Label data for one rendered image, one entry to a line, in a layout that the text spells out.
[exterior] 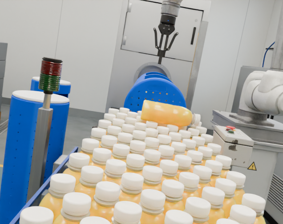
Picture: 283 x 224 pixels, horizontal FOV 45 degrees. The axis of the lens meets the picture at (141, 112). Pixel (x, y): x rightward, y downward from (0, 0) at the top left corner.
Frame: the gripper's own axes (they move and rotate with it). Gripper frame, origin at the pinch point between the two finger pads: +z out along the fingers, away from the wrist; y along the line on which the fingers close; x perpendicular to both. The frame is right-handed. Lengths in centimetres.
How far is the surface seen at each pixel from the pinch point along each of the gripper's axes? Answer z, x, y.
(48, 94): 20, 66, 34
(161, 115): 21, 58, -3
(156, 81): 11.3, 20.5, 0.3
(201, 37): -26, -118, -33
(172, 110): 19, 57, -6
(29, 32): -13, -458, 234
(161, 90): 15.0, 20.0, -2.9
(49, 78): 15, 69, 34
